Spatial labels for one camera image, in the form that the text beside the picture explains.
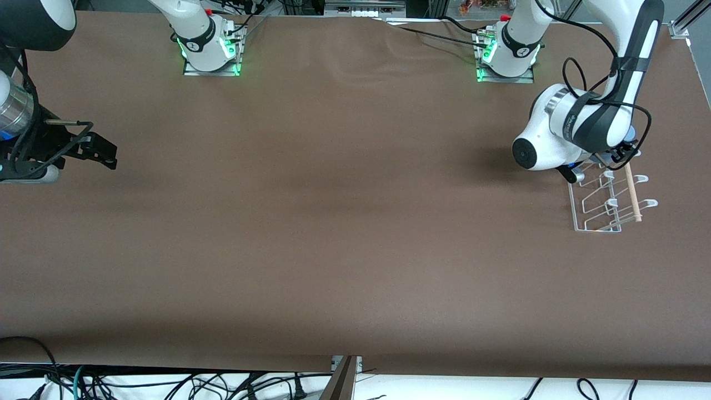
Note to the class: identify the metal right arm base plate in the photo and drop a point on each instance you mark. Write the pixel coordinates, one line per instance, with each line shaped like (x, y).
(191, 70)

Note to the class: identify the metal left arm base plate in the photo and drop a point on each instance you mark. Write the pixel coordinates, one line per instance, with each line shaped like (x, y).
(525, 79)

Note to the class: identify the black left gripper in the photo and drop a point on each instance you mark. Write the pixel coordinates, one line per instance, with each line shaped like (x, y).
(620, 155)

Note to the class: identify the silver aluminium frame profile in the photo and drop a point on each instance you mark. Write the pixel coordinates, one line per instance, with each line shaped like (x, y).
(686, 19)

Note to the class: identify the grey power strip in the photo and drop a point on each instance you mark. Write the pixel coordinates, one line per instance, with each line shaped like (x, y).
(364, 5)

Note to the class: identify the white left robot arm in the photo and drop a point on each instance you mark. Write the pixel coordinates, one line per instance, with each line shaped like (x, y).
(555, 144)

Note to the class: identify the grey metal table bracket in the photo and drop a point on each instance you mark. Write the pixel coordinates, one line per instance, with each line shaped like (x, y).
(359, 364)

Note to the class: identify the brown wooden table post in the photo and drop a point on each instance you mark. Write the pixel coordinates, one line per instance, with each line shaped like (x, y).
(339, 383)

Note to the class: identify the orange red background object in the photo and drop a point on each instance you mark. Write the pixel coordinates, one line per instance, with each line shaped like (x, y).
(483, 5)

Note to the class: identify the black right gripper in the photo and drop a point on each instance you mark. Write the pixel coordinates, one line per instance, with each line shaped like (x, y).
(34, 145)

